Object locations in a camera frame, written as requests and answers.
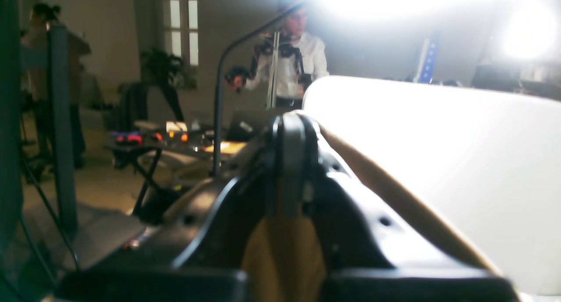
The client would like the brown t-shirt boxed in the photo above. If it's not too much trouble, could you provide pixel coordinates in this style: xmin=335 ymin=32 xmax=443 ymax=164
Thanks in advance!
xmin=241 ymin=125 xmax=502 ymax=302

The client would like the black folding stand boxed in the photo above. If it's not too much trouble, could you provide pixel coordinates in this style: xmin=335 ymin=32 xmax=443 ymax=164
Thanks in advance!
xmin=106 ymin=130 xmax=214 ymax=225

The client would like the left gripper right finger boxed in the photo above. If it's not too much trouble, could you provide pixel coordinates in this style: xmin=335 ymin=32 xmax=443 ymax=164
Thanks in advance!
xmin=302 ymin=116 xmax=519 ymax=302

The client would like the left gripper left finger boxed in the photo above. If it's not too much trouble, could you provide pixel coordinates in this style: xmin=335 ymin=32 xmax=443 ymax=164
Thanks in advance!
xmin=55 ymin=113 xmax=303 ymax=302

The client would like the person standing at left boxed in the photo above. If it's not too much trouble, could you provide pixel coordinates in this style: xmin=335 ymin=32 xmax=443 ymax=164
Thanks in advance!
xmin=21 ymin=3 xmax=92 ymax=169

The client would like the black curved lamp pole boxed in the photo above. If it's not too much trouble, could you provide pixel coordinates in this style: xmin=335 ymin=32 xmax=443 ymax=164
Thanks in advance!
xmin=212 ymin=0 xmax=310 ymax=178

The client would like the person in white shirt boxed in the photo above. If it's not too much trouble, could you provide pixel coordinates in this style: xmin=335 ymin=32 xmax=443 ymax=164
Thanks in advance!
xmin=224 ymin=7 xmax=330 ymax=110

